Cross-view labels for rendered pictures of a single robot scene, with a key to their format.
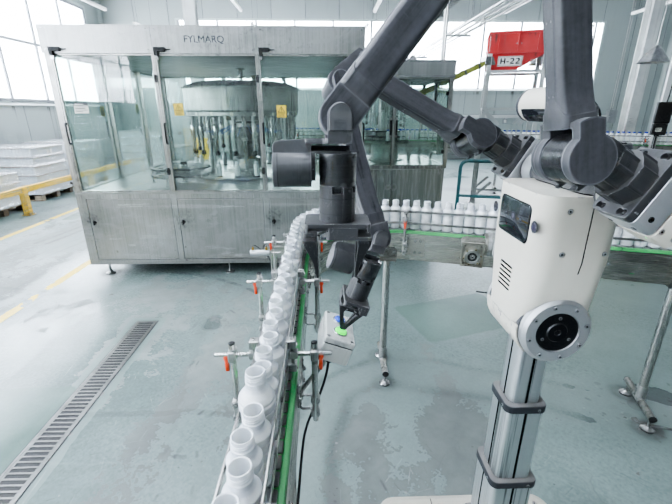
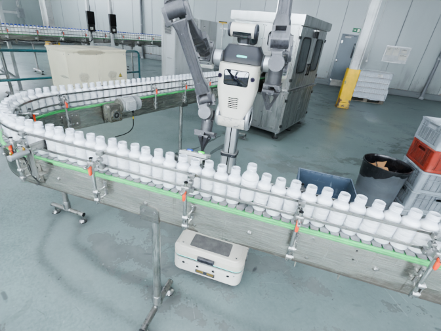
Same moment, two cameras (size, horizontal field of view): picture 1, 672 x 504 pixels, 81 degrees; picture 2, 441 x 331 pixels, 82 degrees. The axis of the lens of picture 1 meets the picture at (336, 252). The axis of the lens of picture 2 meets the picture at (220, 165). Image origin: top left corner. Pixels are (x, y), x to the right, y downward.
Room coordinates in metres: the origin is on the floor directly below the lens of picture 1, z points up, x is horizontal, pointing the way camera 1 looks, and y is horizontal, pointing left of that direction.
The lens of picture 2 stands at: (0.49, 1.05, 1.65)
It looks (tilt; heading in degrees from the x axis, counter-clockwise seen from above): 28 degrees down; 286
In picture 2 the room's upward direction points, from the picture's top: 7 degrees clockwise
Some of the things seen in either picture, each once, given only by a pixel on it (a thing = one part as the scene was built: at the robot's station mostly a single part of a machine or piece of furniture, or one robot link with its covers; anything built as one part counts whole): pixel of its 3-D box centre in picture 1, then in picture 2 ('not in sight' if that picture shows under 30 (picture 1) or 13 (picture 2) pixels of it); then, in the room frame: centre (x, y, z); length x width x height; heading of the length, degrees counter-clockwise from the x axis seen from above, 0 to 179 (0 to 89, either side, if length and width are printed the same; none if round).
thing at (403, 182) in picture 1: (384, 143); not in sight; (6.63, -0.79, 1.15); 1.63 x 1.62 x 2.30; 2
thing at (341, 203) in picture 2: not in sight; (338, 211); (0.26, 0.14, 1.08); 0.06 x 0.06 x 0.17
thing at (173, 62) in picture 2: not in sight; (178, 56); (3.81, -5.49, 0.96); 0.82 x 0.50 x 1.91; 74
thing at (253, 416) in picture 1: (256, 445); (262, 192); (0.56, 0.14, 1.08); 0.06 x 0.06 x 0.17
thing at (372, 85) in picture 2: not in sight; (365, 85); (-1.55, -9.52, 0.50); 1.24 x 1.03 x 1.00; 5
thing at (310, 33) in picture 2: not in sight; (273, 75); (1.12, -4.34, 1.00); 1.60 x 1.30 x 2.00; 74
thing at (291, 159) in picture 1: (310, 146); (279, 52); (0.61, 0.04, 1.60); 0.12 x 0.09 x 0.12; 94
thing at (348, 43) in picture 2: not in sight; (346, 62); (-0.97, -11.86, 1.05); 1.00 x 0.10 x 2.10; 2
